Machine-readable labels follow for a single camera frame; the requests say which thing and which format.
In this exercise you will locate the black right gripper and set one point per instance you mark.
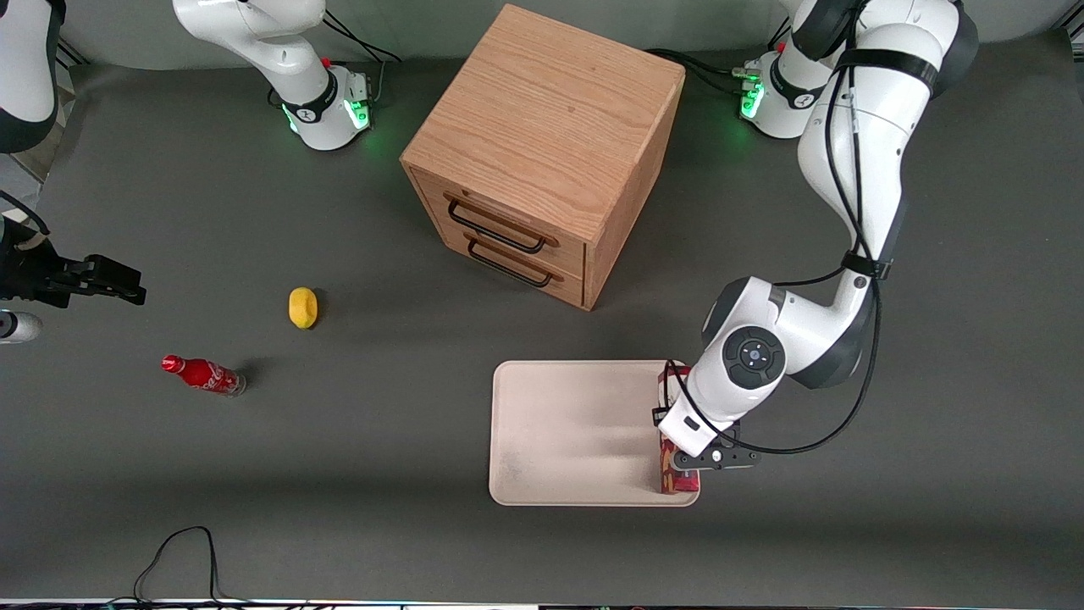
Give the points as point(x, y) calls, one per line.
point(25, 273)

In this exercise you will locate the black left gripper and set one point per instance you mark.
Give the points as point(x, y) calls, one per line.
point(657, 415)

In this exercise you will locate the red cookie box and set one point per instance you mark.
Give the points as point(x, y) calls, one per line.
point(677, 481)

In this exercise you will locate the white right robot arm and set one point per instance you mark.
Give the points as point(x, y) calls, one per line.
point(254, 25)

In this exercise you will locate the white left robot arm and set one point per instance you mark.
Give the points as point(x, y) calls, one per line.
point(872, 144)

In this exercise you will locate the beige plastic tray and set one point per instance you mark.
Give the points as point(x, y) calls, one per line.
point(576, 432)

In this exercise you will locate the red cola bottle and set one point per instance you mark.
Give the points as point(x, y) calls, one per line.
point(203, 374)

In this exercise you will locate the yellow lemon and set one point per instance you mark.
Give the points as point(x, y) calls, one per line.
point(302, 307)

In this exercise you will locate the wooden drawer cabinet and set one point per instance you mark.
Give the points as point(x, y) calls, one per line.
point(542, 119)

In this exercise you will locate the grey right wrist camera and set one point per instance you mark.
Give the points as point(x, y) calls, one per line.
point(17, 327)

